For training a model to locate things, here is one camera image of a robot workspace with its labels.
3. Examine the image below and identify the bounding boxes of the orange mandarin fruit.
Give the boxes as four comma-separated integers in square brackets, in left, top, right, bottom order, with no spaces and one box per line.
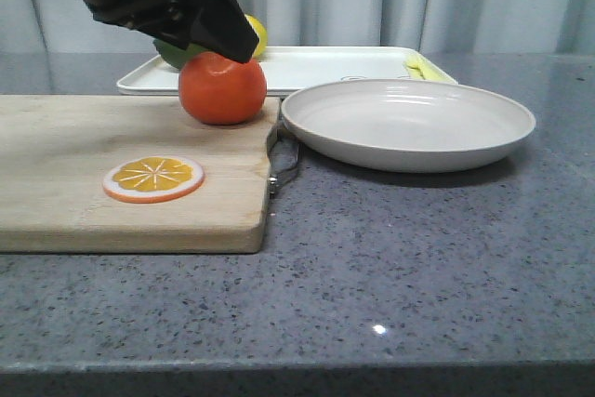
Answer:
[178,51,267,126]

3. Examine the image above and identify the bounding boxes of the beige round plate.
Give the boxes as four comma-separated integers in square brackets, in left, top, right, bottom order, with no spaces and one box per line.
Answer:
[281,79,536,173]

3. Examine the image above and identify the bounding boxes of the white rectangular tray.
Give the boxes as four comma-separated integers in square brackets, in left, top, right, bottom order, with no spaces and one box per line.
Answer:
[116,46,459,98]

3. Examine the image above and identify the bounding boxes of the yellow lemon right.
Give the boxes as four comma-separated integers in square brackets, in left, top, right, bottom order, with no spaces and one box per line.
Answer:
[245,14,268,59]

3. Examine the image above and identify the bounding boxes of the dark green lime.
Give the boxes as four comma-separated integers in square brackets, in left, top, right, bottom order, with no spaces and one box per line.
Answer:
[152,39,207,70]

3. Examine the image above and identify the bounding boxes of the orange slice toy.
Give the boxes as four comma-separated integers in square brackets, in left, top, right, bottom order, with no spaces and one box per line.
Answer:
[102,155,205,204]

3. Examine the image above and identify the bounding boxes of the yellow-green plastic fork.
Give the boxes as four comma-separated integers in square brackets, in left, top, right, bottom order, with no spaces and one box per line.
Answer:
[404,52,457,84]

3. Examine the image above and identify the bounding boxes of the wooden cutting board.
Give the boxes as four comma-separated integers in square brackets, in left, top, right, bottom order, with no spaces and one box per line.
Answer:
[1,95,280,253]

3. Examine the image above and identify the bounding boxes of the metal cutting board handle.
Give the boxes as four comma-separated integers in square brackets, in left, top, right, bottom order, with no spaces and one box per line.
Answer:
[267,120,300,196]

